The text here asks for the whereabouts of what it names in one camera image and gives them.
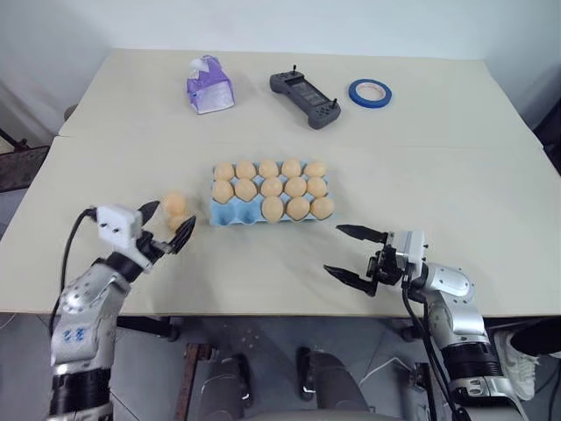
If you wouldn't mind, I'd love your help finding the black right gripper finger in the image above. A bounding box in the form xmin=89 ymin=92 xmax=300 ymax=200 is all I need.
xmin=323 ymin=264 xmax=378 ymax=297
xmin=335 ymin=224 xmax=391 ymax=245

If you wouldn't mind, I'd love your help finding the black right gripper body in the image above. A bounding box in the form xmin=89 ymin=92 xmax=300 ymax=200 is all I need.
xmin=366 ymin=242 xmax=404 ymax=289

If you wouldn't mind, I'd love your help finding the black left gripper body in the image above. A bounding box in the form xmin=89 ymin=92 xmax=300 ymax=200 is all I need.
xmin=136 ymin=232 xmax=173 ymax=267

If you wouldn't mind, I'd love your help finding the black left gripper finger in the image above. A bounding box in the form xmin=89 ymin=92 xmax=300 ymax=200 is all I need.
xmin=166 ymin=214 xmax=197 ymax=256
xmin=138 ymin=200 xmax=162 ymax=231

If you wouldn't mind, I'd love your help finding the blue egg carton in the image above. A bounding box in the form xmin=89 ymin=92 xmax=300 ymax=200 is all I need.
xmin=208 ymin=162 xmax=336 ymax=228

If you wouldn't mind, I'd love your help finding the black table foot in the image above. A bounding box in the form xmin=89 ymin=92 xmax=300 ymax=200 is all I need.
xmin=399 ymin=322 xmax=423 ymax=344

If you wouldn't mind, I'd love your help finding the dark grey rounded leg cover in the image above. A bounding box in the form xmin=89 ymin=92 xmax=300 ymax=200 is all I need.
xmin=202 ymin=350 xmax=255 ymax=421
xmin=296 ymin=346 xmax=372 ymax=414

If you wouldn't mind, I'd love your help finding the blue tape roll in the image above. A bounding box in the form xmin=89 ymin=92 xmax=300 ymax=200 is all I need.
xmin=348 ymin=78 xmax=393 ymax=111

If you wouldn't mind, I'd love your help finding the dark brown furniture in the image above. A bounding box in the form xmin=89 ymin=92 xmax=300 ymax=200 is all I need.
xmin=0 ymin=126 xmax=52 ymax=194

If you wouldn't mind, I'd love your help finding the purple tissue pack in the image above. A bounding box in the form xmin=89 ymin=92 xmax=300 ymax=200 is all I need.
xmin=185 ymin=54 xmax=237 ymax=117

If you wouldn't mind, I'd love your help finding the grey handheld remote controller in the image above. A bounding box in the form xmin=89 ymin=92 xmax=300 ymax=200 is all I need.
xmin=267 ymin=64 xmax=343 ymax=131

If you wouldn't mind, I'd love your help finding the white sneaker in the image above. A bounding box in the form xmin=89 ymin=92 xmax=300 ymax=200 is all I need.
xmin=494 ymin=330 xmax=541 ymax=401

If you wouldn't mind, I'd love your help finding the black trouser leg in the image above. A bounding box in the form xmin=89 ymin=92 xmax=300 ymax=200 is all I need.
xmin=510 ymin=316 xmax=561 ymax=357

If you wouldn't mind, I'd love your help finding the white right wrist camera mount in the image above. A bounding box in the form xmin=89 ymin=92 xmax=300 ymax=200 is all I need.
xmin=391 ymin=229 xmax=429 ymax=276

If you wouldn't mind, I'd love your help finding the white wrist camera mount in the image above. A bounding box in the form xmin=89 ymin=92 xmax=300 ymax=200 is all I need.
xmin=95 ymin=203 xmax=153 ymax=274
xmin=391 ymin=229 xmax=429 ymax=276

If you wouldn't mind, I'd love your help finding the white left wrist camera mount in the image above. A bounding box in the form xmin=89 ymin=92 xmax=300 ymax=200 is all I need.
xmin=95 ymin=203 xmax=153 ymax=274

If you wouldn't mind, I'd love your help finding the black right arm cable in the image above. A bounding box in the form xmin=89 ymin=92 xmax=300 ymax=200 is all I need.
xmin=401 ymin=280 xmax=471 ymax=421

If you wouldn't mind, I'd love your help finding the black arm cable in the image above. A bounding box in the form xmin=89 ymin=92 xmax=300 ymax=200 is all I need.
xmin=401 ymin=280 xmax=471 ymax=421
xmin=49 ymin=206 xmax=100 ymax=337

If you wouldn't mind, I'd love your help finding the black table frame bar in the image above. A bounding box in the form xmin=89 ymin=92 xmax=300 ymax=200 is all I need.
xmin=115 ymin=315 xmax=181 ymax=344

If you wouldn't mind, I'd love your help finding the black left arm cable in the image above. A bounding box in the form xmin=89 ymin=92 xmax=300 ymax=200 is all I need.
xmin=49 ymin=206 xmax=100 ymax=337

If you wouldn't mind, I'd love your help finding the white floor cable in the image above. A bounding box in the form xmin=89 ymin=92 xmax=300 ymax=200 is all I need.
xmin=358 ymin=355 xmax=418 ymax=388

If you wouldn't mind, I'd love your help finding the brown wooden post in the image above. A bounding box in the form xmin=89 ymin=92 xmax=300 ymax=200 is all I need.
xmin=180 ymin=343 xmax=212 ymax=421

